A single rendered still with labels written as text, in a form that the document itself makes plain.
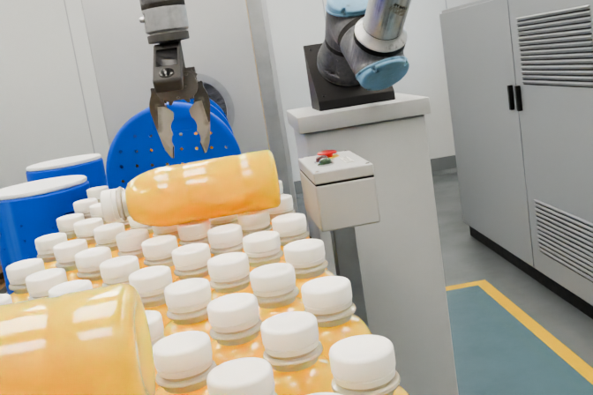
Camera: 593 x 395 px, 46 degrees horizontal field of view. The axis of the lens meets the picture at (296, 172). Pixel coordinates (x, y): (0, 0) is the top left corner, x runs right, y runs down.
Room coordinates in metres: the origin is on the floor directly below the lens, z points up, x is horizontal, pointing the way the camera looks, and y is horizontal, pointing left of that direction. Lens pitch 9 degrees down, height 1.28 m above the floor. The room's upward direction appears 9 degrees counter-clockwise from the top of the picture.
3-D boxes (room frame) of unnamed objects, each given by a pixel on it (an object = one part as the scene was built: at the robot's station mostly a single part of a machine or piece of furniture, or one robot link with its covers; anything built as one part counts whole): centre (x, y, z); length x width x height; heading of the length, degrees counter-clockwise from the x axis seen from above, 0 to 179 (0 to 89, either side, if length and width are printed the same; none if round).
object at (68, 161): (2.66, 0.87, 1.03); 0.28 x 0.28 x 0.01
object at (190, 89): (1.23, 0.18, 1.30); 0.09 x 0.08 x 0.12; 6
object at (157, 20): (1.23, 0.19, 1.38); 0.08 x 0.08 x 0.05
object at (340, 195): (1.21, -0.07, 1.05); 0.20 x 0.10 x 0.10; 6
